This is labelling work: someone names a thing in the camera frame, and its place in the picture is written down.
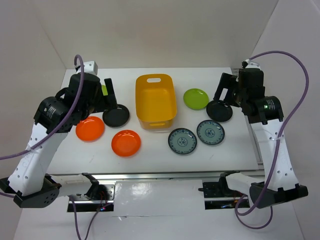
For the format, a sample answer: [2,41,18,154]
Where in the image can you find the green plate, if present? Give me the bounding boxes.
[101,85,108,96]
[183,88,209,110]

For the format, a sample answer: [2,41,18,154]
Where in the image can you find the black plate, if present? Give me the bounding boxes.
[102,104,130,128]
[206,100,233,123]

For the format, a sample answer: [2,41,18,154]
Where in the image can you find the orange plate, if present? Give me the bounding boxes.
[111,129,142,157]
[75,116,105,142]

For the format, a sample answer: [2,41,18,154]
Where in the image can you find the blue patterned plate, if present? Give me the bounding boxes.
[196,120,225,146]
[167,127,198,155]

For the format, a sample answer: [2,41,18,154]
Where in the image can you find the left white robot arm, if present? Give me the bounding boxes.
[0,73,107,209]

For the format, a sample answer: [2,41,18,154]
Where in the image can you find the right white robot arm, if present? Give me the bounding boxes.
[214,68,309,209]

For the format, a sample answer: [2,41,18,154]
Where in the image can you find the yellow plastic bin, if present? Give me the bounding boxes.
[135,73,177,130]

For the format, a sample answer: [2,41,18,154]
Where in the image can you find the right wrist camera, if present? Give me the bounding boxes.
[241,58,261,70]

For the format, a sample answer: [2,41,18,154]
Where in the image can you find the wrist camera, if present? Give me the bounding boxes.
[241,58,261,70]
[83,61,98,76]

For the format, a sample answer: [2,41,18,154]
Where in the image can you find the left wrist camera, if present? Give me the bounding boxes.
[83,61,98,76]

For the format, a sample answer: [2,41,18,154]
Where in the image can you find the aluminium rail front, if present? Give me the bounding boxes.
[47,170,265,182]

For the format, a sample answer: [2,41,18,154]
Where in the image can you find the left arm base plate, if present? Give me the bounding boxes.
[74,181,116,213]

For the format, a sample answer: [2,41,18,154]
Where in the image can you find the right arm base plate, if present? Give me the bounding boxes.
[198,171,243,210]

